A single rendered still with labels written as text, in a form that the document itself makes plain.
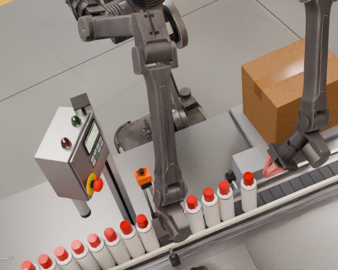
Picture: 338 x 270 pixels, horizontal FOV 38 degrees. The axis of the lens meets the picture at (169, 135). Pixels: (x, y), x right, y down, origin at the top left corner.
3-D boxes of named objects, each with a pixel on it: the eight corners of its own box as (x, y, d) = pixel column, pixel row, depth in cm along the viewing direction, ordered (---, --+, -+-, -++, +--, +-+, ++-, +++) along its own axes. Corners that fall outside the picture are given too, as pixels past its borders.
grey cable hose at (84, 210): (81, 219, 155) (60, 184, 138) (79, 210, 157) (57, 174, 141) (92, 215, 155) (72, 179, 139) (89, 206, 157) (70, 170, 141)
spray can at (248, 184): (245, 216, 169) (244, 185, 153) (239, 204, 172) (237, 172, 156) (259, 210, 169) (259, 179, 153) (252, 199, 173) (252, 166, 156)
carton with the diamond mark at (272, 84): (274, 154, 186) (276, 107, 165) (242, 112, 200) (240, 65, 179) (343, 122, 190) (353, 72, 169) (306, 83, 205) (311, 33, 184)
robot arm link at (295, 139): (308, 123, 151) (297, 122, 147) (322, 140, 147) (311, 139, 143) (293, 139, 154) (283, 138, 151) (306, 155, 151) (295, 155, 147)
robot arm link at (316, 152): (323, 110, 146) (302, 113, 142) (348, 139, 140) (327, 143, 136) (304, 137, 154) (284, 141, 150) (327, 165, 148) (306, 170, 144)
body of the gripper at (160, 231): (191, 227, 146) (188, 215, 140) (159, 241, 145) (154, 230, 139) (182, 210, 150) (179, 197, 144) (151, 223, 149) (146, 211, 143)
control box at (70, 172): (57, 197, 136) (32, 157, 121) (79, 147, 145) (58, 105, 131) (91, 202, 133) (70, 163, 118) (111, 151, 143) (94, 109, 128)
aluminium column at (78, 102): (129, 230, 178) (73, 110, 125) (125, 220, 180) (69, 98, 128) (140, 225, 178) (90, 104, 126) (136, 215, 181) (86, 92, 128)
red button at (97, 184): (87, 186, 129) (97, 187, 129) (92, 174, 132) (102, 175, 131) (90, 193, 132) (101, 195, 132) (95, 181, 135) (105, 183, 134)
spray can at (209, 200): (209, 231, 167) (203, 201, 151) (203, 219, 171) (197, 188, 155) (223, 225, 168) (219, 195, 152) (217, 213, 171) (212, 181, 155)
